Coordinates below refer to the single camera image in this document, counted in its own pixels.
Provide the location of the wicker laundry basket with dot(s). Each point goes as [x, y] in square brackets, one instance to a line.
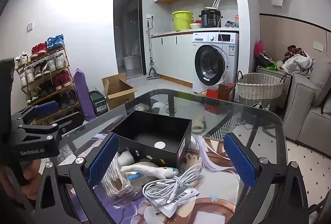
[258, 89]

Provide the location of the white plush toy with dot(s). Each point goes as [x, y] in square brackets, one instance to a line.
[150, 171]

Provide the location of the black pressure cooker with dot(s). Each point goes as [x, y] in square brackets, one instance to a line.
[210, 18]

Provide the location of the open cardboard box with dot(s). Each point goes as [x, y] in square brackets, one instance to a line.
[119, 94]

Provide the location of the red box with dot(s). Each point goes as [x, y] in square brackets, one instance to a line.
[216, 100]

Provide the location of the white bin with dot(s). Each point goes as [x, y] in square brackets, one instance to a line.
[129, 62]

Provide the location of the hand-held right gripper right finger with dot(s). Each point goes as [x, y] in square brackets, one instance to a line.
[240, 162]

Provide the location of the grey sofa cushion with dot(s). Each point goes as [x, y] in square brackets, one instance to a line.
[322, 79]

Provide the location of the dark green box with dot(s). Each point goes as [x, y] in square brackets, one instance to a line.
[99, 105]

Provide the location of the pile of clothes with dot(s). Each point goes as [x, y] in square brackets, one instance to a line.
[297, 61]

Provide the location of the white bowl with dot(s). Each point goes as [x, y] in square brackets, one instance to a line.
[195, 25]

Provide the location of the white slipper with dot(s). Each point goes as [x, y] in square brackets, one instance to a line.
[159, 107]

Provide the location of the white panel switch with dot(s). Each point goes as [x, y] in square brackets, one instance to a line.
[317, 45]

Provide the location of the yellow-green bucket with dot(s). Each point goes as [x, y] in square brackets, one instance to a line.
[182, 21]

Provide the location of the rows of shoes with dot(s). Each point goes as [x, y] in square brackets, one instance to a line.
[38, 71]

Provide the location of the grey mop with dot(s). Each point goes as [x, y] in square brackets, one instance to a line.
[150, 58]

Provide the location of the white round disc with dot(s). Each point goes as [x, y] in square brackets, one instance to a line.
[159, 144]

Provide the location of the purple rolled mat bag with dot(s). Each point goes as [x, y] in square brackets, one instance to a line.
[84, 94]

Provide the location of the dark framed glass door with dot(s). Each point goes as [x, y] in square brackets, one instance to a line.
[128, 32]

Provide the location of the black box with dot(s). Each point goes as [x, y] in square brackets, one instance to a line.
[155, 128]

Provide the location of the white green plastic packet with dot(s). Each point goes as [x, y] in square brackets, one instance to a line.
[181, 200]

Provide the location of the white base cabinets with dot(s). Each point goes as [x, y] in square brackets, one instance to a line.
[170, 56]

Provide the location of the white cloth piece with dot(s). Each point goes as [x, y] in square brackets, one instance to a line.
[126, 158]

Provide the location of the beige slipper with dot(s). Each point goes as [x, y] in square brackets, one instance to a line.
[198, 124]

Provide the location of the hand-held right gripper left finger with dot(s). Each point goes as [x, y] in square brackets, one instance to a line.
[103, 159]

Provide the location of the grey sofa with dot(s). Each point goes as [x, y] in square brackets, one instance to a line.
[302, 110]

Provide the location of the wooden shoe rack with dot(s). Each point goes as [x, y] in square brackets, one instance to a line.
[64, 94]

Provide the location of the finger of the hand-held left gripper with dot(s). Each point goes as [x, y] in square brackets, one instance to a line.
[69, 123]
[46, 108]

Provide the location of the white wall switch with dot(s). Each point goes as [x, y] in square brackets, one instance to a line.
[30, 26]

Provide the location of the pink bag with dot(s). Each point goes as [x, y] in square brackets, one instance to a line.
[259, 48]

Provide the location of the striped floor mat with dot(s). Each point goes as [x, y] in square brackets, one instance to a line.
[232, 125]

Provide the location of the white router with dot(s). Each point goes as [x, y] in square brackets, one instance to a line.
[216, 4]

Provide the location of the green plastic bag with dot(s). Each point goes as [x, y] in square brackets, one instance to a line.
[274, 66]

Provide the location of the white washing machine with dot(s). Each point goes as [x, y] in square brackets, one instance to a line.
[227, 58]

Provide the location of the person's left hand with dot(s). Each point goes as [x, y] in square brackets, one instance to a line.
[32, 180]

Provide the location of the bag of white shoelaces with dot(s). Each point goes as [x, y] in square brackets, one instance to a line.
[116, 180]

